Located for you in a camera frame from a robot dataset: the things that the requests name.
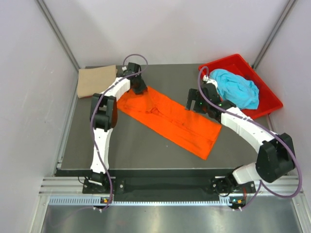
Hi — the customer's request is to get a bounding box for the orange t shirt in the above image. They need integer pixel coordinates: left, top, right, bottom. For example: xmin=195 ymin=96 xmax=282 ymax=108
xmin=117 ymin=86 xmax=221 ymax=160

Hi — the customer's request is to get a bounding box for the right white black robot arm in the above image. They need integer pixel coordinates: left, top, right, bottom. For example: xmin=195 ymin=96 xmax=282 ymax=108
xmin=186 ymin=83 xmax=295 ymax=192

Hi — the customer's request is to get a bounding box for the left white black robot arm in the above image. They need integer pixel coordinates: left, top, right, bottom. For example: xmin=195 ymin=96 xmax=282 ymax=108
xmin=84 ymin=74 xmax=147 ymax=193

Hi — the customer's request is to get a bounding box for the folded beige t shirt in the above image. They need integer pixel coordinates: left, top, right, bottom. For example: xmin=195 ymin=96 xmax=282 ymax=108
xmin=76 ymin=65 xmax=117 ymax=98

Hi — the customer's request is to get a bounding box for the blue t shirt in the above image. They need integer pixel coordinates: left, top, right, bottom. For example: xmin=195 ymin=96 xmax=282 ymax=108
xmin=209 ymin=69 xmax=259 ymax=110

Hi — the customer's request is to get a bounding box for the red plastic bin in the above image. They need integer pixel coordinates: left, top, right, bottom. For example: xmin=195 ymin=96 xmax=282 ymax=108
xmin=198 ymin=54 xmax=283 ymax=119

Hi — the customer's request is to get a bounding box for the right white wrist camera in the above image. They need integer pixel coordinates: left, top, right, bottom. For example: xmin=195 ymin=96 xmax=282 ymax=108
xmin=202 ymin=75 xmax=218 ymax=88

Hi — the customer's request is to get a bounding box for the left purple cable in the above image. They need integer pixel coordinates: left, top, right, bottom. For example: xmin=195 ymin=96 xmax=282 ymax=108
xmin=89 ymin=53 xmax=148 ymax=212

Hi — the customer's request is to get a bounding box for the purple cable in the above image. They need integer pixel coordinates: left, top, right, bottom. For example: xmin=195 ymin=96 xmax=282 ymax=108
xmin=198 ymin=67 xmax=303 ymax=211
xmin=89 ymin=53 xmax=148 ymax=212

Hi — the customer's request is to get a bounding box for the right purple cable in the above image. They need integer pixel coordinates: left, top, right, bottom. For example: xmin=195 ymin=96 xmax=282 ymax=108
xmin=198 ymin=67 xmax=303 ymax=211

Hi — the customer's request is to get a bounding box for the grey slotted cable duct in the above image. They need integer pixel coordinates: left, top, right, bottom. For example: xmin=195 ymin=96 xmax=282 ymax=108
xmin=49 ymin=196 xmax=232 ymax=207

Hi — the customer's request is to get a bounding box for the aluminium frame rail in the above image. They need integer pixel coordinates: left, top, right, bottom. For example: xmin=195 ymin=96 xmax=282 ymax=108
xmin=38 ymin=176 xmax=299 ymax=196

